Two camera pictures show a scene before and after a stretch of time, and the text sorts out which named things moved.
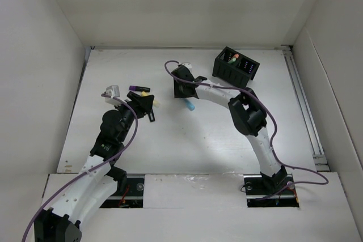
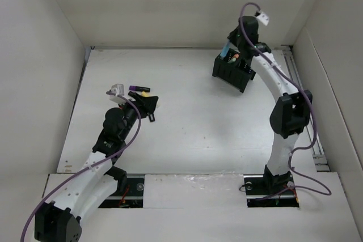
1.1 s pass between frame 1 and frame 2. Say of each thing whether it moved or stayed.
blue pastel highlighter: moved
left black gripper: stayed
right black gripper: moved
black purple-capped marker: stayed
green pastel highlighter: stayed
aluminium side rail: stayed
